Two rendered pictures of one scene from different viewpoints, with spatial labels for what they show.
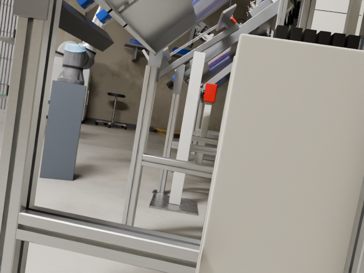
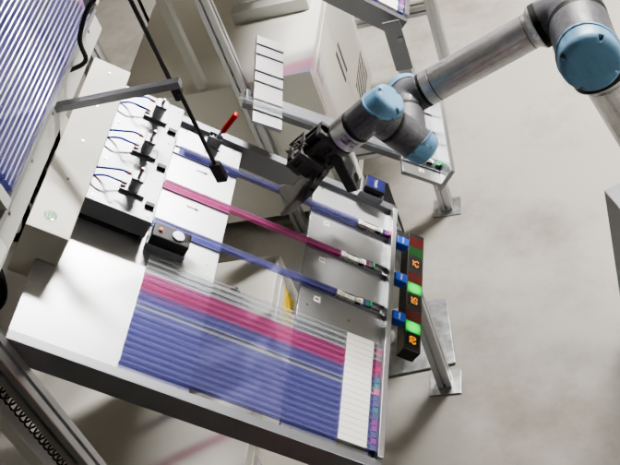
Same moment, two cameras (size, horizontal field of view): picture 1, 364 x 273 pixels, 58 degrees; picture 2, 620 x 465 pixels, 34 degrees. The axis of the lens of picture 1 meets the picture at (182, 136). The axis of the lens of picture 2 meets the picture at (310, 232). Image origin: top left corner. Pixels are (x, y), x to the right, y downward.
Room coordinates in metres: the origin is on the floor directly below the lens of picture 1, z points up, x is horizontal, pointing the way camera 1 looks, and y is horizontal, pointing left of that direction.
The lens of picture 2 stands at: (3.69, 0.38, 2.30)
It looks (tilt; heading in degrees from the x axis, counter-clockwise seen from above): 41 degrees down; 196
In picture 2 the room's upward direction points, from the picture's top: 23 degrees counter-clockwise
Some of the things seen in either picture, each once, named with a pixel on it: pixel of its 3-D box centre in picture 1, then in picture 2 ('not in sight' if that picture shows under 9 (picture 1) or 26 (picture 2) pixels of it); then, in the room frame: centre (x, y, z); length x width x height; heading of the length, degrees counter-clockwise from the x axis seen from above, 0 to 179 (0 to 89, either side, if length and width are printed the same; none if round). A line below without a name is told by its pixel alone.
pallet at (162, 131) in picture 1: (184, 135); not in sight; (6.27, -0.05, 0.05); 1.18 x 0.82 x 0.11; 107
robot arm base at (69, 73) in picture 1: (71, 75); not in sight; (1.92, 0.69, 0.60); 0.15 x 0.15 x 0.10
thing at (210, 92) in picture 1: (204, 127); not in sight; (2.99, -0.19, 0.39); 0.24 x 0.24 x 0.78; 84
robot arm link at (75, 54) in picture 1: (75, 54); not in sight; (1.93, 0.69, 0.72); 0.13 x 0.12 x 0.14; 179
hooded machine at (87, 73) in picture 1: (70, 82); not in sight; (5.76, 2.07, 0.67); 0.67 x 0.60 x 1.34; 107
